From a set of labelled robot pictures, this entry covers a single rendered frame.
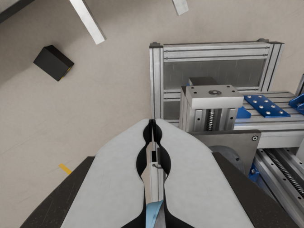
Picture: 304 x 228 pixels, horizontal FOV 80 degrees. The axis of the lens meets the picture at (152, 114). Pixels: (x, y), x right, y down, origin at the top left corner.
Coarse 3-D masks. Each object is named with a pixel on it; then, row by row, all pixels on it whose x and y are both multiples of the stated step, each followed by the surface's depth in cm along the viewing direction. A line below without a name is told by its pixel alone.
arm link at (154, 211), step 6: (150, 204) 40; (156, 204) 39; (162, 204) 39; (150, 210) 38; (156, 210) 37; (162, 210) 37; (150, 216) 37; (156, 216) 36; (162, 216) 36; (150, 222) 36; (156, 222) 36; (162, 222) 35
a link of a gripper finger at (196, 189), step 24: (168, 144) 9; (192, 144) 9; (168, 168) 9; (192, 168) 8; (216, 168) 8; (168, 192) 7; (192, 192) 7; (216, 192) 7; (168, 216) 6; (192, 216) 6; (216, 216) 6; (240, 216) 6
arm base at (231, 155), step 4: (212, 148) 48; (216, 148) 48; (220, 148) 48; (224, 148) 48; (228, 148) 49; (220, 152) 47; (224, 152) 47; (228, 152) 47; (232, 152) 48; (236, 152) 49; (224, 156) 46; (228, 156) 46; (232, 156) 47; (236, 156) 48; (228, 160) 45; (232, 160) 46; (236, 160) 49; (240, 160) 48; (236, 164) 45; (240, 164) 48; (240, 168) 46; (244, 172) 47
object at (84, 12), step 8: (72, 0) 50; (80, 0) 50; (80, 8) 51; (88, 8) 52; (80, 16) 52; (88, 16) 52; (88, 24) 53; (96, 24) 53; (96, 32) 54; (96, 40) 55; (104, 40) 55
